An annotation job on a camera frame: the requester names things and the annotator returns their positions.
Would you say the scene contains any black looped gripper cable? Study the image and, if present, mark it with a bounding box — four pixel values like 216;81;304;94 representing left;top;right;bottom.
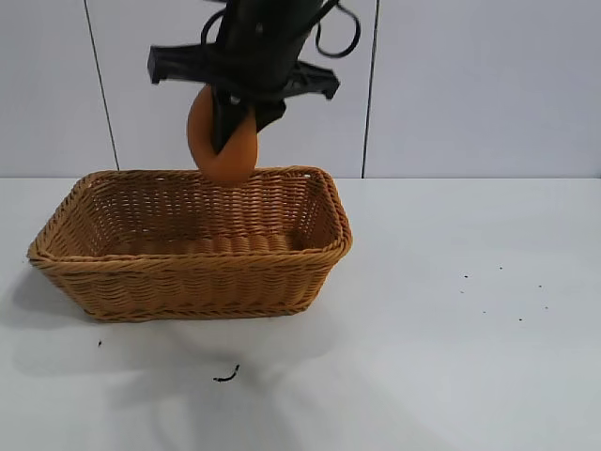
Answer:
313;0;363;61

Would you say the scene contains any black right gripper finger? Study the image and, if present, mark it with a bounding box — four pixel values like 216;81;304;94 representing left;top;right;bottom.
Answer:
254;96;288;132
211;86;254;153

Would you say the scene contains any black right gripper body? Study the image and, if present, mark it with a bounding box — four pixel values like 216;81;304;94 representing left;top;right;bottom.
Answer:
148;0;341;101

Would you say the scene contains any squashed orange toy fruit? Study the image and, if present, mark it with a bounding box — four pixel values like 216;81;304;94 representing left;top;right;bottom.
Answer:
186;86;260;184

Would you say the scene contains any brown woven wicker basket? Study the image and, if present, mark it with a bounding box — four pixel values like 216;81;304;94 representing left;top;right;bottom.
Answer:
26;164;354;324

